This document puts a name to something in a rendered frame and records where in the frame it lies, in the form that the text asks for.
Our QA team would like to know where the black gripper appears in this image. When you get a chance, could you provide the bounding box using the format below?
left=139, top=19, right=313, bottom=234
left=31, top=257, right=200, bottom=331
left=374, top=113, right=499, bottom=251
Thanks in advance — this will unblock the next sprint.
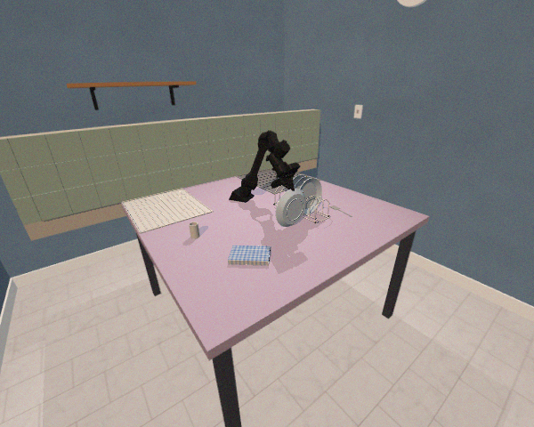
left=271, top=160, right=301, bottom=191

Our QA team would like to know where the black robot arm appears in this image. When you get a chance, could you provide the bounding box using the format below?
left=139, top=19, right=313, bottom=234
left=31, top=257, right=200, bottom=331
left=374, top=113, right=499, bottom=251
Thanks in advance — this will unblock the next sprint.
left=238, top=131, right=290, bottom=197

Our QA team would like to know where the beige ribbed draining mat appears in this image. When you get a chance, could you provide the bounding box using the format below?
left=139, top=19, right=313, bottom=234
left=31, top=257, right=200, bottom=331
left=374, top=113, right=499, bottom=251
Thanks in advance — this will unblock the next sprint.
left=122, top=188, right=213, bottom=234

